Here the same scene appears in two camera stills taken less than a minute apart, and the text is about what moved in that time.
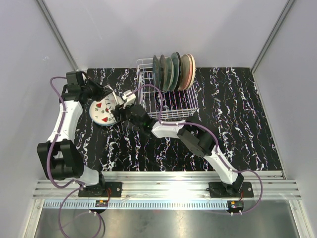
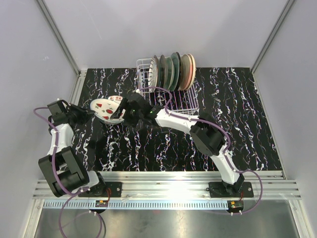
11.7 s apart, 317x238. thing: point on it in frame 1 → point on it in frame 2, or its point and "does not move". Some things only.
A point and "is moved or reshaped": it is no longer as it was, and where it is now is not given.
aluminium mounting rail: (174, 185) does not move
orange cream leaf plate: (193, 68) does not move
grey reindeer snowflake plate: (163, 72) does not move
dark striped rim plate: (180, 70) does not move
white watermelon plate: (99, 112) is moved or reshaped
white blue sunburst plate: (112, 100) → (153, 74)
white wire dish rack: (160, 104) does not move
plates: (185, 73) does not move
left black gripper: (102, 91) → (85, 114)
